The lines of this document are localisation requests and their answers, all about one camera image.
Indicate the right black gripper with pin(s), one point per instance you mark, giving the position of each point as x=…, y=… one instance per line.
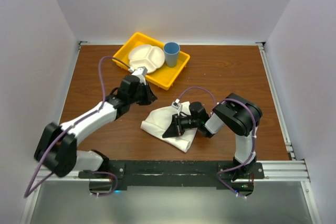
x=175, y=129

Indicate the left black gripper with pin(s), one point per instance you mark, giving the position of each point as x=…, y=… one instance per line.
x=149, y=96

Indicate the white cloth napkin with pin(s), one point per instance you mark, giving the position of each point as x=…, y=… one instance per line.
x=158, y=121

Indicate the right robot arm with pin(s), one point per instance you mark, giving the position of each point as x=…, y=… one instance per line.
x=241, y=116

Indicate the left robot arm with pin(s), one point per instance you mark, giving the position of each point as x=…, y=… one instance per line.
x=57, y=148

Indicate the yellow plastic tray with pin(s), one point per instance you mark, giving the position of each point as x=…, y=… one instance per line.
x=163, y=77

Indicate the white divided plate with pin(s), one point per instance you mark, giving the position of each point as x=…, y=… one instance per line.
x=151, y=57

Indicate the blue plastic cup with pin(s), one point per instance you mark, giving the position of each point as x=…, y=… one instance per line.
x=171, y=53

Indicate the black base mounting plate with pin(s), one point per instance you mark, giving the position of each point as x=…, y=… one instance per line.
x=185, y=174

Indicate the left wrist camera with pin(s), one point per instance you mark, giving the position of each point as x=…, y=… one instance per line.
x=140, y=73

